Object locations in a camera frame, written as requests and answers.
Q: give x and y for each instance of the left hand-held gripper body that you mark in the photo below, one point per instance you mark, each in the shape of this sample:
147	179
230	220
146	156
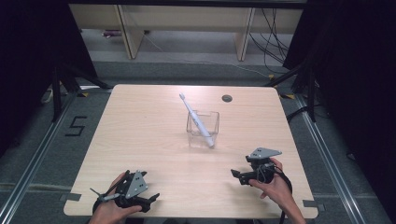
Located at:
135	186

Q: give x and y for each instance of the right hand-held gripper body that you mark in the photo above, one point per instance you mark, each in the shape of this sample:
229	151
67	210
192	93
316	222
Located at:
264	153

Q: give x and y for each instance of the clear plastic container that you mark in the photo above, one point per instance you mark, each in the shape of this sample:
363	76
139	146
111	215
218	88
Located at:
212	124

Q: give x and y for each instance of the white electric toothbrush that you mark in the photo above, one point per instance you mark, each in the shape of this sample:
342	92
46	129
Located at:
199	123

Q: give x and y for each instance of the person's right hand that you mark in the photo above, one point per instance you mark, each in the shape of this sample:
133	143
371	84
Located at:
278	188

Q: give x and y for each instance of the person's left hand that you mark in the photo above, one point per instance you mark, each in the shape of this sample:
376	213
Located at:
107	211

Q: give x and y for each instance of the yellow tape piece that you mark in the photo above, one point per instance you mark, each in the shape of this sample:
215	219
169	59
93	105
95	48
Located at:
83	94
288	96

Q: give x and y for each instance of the black metal stand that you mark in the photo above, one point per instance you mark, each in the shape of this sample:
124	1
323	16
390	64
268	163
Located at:
311	93
56	93

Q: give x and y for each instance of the black curtain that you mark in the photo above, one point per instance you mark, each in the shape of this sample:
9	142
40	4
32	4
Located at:
28	46
358	62

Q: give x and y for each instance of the pink thing under desk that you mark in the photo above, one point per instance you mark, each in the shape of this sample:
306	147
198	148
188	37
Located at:
111	33

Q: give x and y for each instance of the beige wooden desk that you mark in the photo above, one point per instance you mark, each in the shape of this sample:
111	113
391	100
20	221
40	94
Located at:
186	17

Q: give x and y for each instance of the metal floor rail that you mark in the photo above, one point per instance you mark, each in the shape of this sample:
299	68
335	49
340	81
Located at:
34	161
330	161

